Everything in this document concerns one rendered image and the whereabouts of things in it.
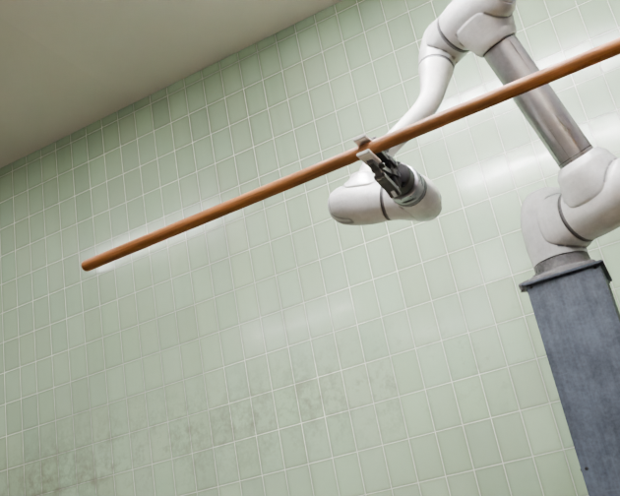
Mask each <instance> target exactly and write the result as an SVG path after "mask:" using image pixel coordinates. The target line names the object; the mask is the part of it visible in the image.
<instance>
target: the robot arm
mask: <svg viewBox="0 0 620 496"><path fill-rule="evenodd" d="M516 3H517V0H453V1H452V2H451V3H450V4H449V5H448V6H447V8H446V9H445V11H444V12H443V13H442V14H441V15H440V16H439V17H438V18H437V20H435V21H434V22H432V23H431V24H430V25H429V26H428V28H427V29H426V31H425V33H424V35H423V38H422V40H421V44H420V49H419V55H418V74H419V83H420V94H419V97H418V99H417V101H416V103H415V104H414V105H413V106H412V108H411V109H410V110H409V111H408V112H407V113H406V114H405V115H404V116H403V118H402V119H401V120H400V121H399V122H398V123H397V124H396V125H395V126H394V127H393V128H392V129H391V130H390V131H389V132H388V133H387V134H389V133H391V132H394V131H396V130H399V129H400V128H402V127H405V126H407V125H410V124H412V123H414V122H417V121H419V120H422V119H424V118H426V117H429V116H431V115H434V114H435V113H436V111H437V110H438V108H439V106H440V105H441V103H442V100H443V98H444V95H445V93H446V90H447V87H448V84H449V82H450V81H451V78H452V76H453V73H454V69H455V66H456V64H458V63H459V62H460V61H461V60H462V59H463V58H464V57H465V56H466V55H467V54H468V53H469V52H470V51H471V52H473V53H474V54H475V55H476V56H479V57H481V58H484V59H485V60H486V62H487V63H488V65H489V66H490V68H491V69H492V71H493V72H494V73H495V75H496V76H497V78H498V79H499V81H500V82H501V84H502V85H503V86H505V85H507V84H509V83H511V82H513V81H516V80H518V79H520V78H523V77H525V76H528V75H530V74H532V73H535V72H537V71H540V70H539V69H538V67H537V66H536V64H535V63H534V61H533V60H532V59H531V57H530V56H529V54H528V53H527V51H526V50H525V48H524V47H523V45H522V44H521V42H520V41H519V39H518V38H517V37H516V33H517V27H516V24H515V20H514V15H513V12H514V11H515V9H516ZM512 100H513V101H514V103H515V104H516V105H517V107H518V108H519V110H520V111H521V113H522V114H523V116H524V117H525V119H526V120H527V122H528V123H529V125H530V126H531V128H532V129H533V131H534V132H535V134H536V135H537V136H538V138H539V139H540V141H541V142H542V144H543V145H544V146H545V147H546V149H547V150H548V151H549V153H550V154H551V156H552V157H553V159H554V160H555V162H556V163H557V165H558V166H559V167H560V170H559V171H558V180H557V181H558V183H559V186H560V188H558V187H543V188H539V189H537V190H535V191H533V192H531V193H530V194H529V195H527V197H526V199H525V200H524V201H523V204H522V208H521V229H522V234H523V238H524V242H525V245H526V248H527V253H528V256H529V258H530V261H531V263H532V265H533V268H534V272H535V275H534V276H532V278H530V279H528V280H525V281H523V282H521V283H519V289H520V290H521V292H526V291H525V290H524V289H523V288H522V283H526V282H529V281H532V280H535V279H541V278H544V277H547V276H551V275H554V274H557V273H560V272H564V271H567V270H570V269H573V268H576V267H579V266H582V265H585V264H589V263H592V262H595V260H594V259H592V260H591V259H590V256H589V252H588V249H587V247H589V246H590V245H591V243H592V242H593V241H594V239H596V238H598V237H600V236H603V235H605V234H607V233H609V232H611V231H613V230H615V229H617V228H618V227H620V157H619V158H618V157H617V156H615V155H613V154H612V153H611V152H610V151H609V150H607V149H604V148H601V147H595V148H594V147H593V146H592V145H591V143H590V142H589V140H588V139H587V137H586V136H585V134H584V133H583V132H582V130H581V129H580V127H579V126H578V124H577V123H576V121H575V120H574V119H573V117H572V116H571V114H570V113H569V111H568V110H567V109H566V107H565V106H564V104H563V103H562V101H561V100H560V98H559V97H558V96H557V94H556V93H555V91H554V90H553V89H552V88H551V86H550V85H549V84H546V85H544V86H541V87H539V88H536V89H534V90H532V91H529V92H527V93H523V94H520V95H518V96H515V97H513V98H512ZM387 134H386V135H387ZM407 142H408V141H406V142H404V143H401V144H399V145H397V146H394V147H392V148H389V149H387V150H384V151H382V152H379V153H377V154H375V155H374V154H373V153H372V152H371V151H370V150H369V149H368V150H365V151H363V152H360V153H358V154H356V156H357V157H358V158H359V159H361V160H362V161H363V163H362V165H361V167H360V169H359V171H358V172H355V173H353V174H352V175H351V176H350V177H349V180H348V181H347V182H345V183H344V184H343V186H340V187H339V188H337V189H336V190H334V191H333V192H332V193H331V194H330V197H329V199H328V210H329V213H330V215H331V217H332V218H333V219H334V220H336V221H337V222H339V223H341V224H346V225H368V224H376V223H381V222H384V221H388V220H411V221H430V220H432V219H434V218H436V217H437V216H438V215H439V214H440V213H441V211H442V196H441V194H440V192H439V190H438V188H437V187H436V185H435V184H434V183H433V182H432V181H431V180H430V179H429V178H427V177H426V176H424V175H422V174H420V173H419V172H417V171H416V170H415V169H414V168H413V167H412V166H409V165H406V164H405V163H403V162H400V161H395V160H394V159H393V156H394V155H395V154H396V153H397V152H398V151H399V150H400V149H401V148H402V147H403V146H404V145H405V144H406V143H407Z"/></svg>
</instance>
